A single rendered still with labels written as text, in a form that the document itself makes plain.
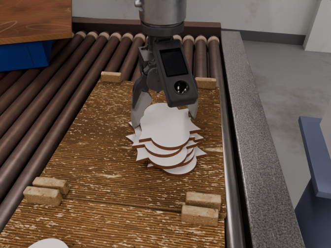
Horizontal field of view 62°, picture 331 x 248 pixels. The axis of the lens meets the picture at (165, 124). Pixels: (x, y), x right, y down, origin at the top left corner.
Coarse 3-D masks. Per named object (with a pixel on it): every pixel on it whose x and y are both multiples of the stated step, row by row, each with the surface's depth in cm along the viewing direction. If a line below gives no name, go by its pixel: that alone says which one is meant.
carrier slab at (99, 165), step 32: (96, 96) 73; (128, 96) 73; (160, 96) 73; (96, 128) 63; (128, 128) 63; (64, 160) 55; (96, 160) 55; (128, 160) 55; (96, 192) 49; (128, 192) 49; (160, 192) 49; (224, 192) 49
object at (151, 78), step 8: (144, 24) 43; (144, 32) 44; (152, 32) 42; (160, 32) 42; (168, 32) 42; (176, 32) 43; (152, 40) 49; (160, 40) 45; (144, 48) 52; (152, 48) 49; (144, 56) 48; (152, 56) 48; (144, 64) 48; (152, 64) 46; (144, 72) 46; (152, 72) 46; (152, 80) 47; (160, 80) 48; (152, 88) 48; (160, 88) 49
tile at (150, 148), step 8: (136, 128) 55; (136, 136) 54; (192, 136) 54; (136, 144) 52; (144, 144) 52; (152, 144) 52; (152, 152) 50; (160, 152) 50; (168, 152) 50; (176, 152) 51
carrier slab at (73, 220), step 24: (24, 216) 45; (48, 216) 45; (72, 216) 45; (96, 216) 45; (120, 216) 45; (144, 216) 45; (168, 216) 45; (0, 240) 42; (24, 240) 42; (72, 240) 42; (96, 240) 42; (120, 240) 42; (144, 240) 42; (168, 240) 42; (192, 240) 42; (216, 240) 42
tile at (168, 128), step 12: (156, 108) 59; (168, 108) 59; (144, 120) 56; (156, 120) 56; (168, 120) 56; (180, 120) 56; (144, 132) 53; (156, 132) 53; (168, 132) 53; (180, 132) 53; (192, 132) 54; (156, 144) 51; (168, 144) 50; (180, 144) 50
